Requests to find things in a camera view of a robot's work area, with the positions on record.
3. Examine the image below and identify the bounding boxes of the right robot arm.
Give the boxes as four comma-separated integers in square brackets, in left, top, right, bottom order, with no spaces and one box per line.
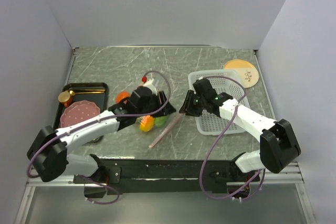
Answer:
[179,78,301,181]

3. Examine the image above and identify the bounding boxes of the orange pumpkin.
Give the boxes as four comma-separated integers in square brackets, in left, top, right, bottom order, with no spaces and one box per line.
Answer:
[115,91,131,103]

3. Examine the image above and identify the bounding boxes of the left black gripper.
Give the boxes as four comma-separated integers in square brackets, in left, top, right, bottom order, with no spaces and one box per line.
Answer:
[136,90,176,118]

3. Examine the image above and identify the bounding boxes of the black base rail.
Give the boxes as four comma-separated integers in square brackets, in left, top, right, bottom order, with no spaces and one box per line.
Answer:
[73,155,266,195]

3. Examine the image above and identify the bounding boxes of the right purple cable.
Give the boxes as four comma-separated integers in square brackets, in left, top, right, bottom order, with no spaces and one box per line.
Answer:
[199,76,265,201]

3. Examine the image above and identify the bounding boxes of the gold cup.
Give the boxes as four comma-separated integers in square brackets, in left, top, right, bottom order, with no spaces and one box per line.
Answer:
[58,91,72,108]

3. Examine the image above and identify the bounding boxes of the beige round plate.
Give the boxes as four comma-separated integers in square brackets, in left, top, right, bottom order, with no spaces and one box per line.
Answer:
[223,59,259,88]

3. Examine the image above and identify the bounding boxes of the white plastic basket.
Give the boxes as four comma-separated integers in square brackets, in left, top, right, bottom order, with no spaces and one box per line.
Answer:
[188,69,244,136]

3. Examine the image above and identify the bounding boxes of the green cucumber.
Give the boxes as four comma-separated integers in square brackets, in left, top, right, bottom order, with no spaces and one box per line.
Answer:
[154,116,169,127]

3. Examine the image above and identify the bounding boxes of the black tray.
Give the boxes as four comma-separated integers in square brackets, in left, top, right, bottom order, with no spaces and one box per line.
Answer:
[52,82,109,144]

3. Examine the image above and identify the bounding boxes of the pink plate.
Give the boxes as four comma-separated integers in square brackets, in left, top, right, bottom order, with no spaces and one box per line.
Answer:
[59,100,101,128]

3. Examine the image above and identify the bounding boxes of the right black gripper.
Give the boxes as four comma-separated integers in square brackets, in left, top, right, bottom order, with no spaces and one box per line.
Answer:
[178,90,206,118]

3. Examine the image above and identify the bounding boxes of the purple cable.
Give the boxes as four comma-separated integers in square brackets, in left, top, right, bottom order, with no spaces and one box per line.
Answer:
[199,76,265,201]
[26,70,172,205]

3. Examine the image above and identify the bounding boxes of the orange mango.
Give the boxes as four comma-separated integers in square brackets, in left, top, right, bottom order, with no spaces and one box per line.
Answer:
[139,115,155,132]

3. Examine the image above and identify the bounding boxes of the clear zip top bag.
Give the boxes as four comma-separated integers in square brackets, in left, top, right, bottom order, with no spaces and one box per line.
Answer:
[115,84,183,148]

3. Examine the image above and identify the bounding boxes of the gold spoon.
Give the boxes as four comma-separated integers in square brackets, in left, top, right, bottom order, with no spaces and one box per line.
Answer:
[68,90,105,96]

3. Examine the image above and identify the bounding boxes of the aluminium rail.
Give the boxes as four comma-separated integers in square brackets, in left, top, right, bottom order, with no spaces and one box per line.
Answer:
[14,163,79,224]

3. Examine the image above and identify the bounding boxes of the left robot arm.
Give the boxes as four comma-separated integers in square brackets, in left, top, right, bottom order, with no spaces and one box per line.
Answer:
[27,87,176,183]

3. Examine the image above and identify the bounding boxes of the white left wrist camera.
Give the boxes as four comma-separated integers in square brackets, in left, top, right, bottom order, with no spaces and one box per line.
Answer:
[143,78,159,95]

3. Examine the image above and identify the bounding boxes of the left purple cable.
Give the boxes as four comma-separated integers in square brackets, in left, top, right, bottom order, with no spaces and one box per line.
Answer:
[26,70,172,205]

